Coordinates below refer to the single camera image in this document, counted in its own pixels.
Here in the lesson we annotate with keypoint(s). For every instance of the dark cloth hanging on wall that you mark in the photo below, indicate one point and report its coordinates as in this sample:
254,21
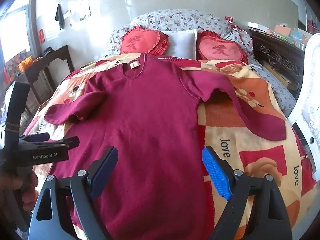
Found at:
59,17

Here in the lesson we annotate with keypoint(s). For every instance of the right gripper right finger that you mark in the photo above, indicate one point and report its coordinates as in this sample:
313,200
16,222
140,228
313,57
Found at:
268,218

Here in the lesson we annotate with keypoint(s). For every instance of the floral quilt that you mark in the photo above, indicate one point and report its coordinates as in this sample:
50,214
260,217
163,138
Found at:
188,19

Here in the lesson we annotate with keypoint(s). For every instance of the dark wooden side table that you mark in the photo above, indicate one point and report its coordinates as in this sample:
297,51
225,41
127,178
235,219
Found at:
32,73

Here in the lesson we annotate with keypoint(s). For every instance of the red heart pillow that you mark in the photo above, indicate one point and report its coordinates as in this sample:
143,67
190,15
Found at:
140,40
210,46

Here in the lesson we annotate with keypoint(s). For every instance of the window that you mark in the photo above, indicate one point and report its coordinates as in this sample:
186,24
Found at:
15,37

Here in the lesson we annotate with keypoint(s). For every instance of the white pillow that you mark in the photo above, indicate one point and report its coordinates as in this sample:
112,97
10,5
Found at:
182,44

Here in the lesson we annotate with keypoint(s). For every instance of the white plastic chair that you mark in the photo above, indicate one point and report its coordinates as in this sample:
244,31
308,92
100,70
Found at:
306,110

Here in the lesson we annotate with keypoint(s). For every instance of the right red heart pillow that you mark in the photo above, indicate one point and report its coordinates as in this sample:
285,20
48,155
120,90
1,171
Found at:
210,46

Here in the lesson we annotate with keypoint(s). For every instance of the maroon long-sleeve sweater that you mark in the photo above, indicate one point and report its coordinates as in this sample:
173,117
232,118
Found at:
147,110

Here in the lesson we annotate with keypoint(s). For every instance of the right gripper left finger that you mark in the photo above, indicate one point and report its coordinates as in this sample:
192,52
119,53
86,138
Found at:
51,218

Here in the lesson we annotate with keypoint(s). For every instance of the orange basket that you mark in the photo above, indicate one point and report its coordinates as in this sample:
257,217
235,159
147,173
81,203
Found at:
25,64

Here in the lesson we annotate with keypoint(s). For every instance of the left red heart pillow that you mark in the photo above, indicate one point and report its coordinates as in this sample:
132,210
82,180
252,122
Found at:
140,40

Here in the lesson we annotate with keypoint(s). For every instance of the wall calendar poster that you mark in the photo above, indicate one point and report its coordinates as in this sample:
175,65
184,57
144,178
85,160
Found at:
80,9

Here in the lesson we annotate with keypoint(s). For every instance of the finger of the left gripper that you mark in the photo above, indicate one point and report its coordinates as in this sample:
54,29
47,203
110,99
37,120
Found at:
69,143
39,137

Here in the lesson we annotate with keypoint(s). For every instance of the dark carved wooden headboard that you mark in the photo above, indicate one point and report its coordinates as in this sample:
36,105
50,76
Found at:
286,59

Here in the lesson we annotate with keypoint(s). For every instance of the red wall decoration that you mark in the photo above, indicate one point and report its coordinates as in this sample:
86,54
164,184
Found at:
41,36

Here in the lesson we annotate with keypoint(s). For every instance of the orange patterned love blanket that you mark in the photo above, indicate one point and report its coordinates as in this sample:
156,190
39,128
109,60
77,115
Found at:
285,160

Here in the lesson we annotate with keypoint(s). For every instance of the black hat on table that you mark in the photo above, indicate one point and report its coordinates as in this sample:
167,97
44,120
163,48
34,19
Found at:
47,51

